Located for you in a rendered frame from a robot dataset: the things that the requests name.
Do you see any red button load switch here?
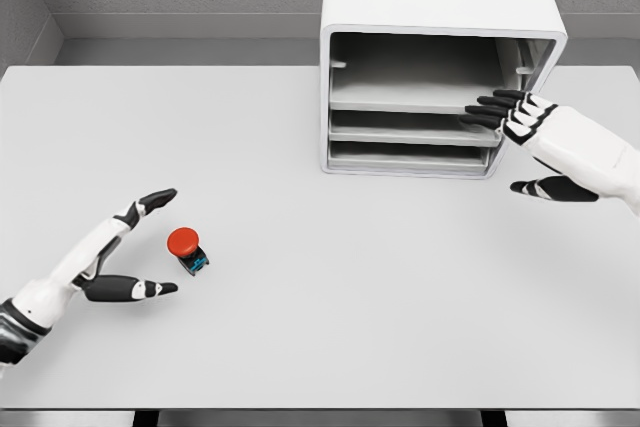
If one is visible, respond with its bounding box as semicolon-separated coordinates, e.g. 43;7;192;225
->
165;226;211;278

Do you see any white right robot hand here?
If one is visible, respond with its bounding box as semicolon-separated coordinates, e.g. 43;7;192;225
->
458;88;627;204

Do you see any white multi-storey storage cabinet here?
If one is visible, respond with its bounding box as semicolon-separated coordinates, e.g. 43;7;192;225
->
318;0;568;182

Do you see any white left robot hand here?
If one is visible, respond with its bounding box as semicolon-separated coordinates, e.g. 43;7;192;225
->
48;188;180;304

